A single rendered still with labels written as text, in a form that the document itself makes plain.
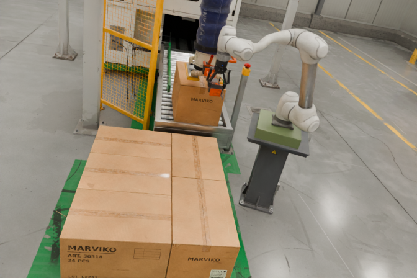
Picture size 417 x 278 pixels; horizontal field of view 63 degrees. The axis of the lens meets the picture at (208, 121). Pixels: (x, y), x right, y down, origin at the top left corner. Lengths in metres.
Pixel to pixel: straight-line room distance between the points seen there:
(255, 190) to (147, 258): 1.36
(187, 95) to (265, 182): 1.01
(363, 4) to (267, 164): 11.03
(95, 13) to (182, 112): 1.23
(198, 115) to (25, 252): 1.65
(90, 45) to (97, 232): 2.00
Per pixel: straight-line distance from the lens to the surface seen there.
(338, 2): 13.09
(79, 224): 2.11
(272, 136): 2.73
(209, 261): 2.17
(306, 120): 2.61
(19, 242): 2.82
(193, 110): 3.00
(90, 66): 3.61
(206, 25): 2.64
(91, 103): 3.77
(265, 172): 3.02
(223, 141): 3.12
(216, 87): 2.24
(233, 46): 2.00
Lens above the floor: 2.06
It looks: 28 degrees down
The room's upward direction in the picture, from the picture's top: 12 degrees clockwise
